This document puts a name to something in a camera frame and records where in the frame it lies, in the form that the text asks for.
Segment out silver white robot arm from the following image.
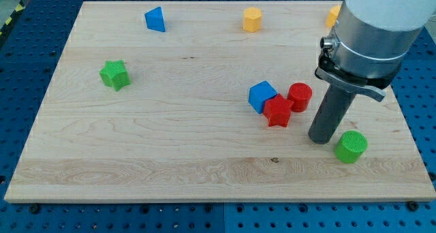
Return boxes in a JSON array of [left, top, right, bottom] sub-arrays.
[[315, 0, 435, 102]]

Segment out blue cube block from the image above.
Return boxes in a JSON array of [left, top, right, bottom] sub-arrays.
[[248, 81, 278, 114]]

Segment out red star block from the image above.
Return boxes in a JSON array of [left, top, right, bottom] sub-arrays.
[[263, 94, 294, 127]]

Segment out light wooden board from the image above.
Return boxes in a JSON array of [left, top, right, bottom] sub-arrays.
[[5, 1, 435, 203]]

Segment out red cylinder block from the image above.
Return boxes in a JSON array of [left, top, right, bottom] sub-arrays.
[[287, 82, 313, 112]]

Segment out yellow hexagon block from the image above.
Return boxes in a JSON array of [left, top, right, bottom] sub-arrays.
[[243, 7, 262, 33]]

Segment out green star block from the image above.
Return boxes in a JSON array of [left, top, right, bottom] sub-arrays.
[[99, 60, 131, 91]]

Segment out blue triangle block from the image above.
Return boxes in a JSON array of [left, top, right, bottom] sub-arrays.
[[144, 7, 166, 32]]

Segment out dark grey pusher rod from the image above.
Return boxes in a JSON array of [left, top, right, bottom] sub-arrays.
[[308, 85, 356, 144]]

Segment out green cylinder block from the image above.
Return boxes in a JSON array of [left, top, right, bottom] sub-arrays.
[[334, 130, 368, 164]]

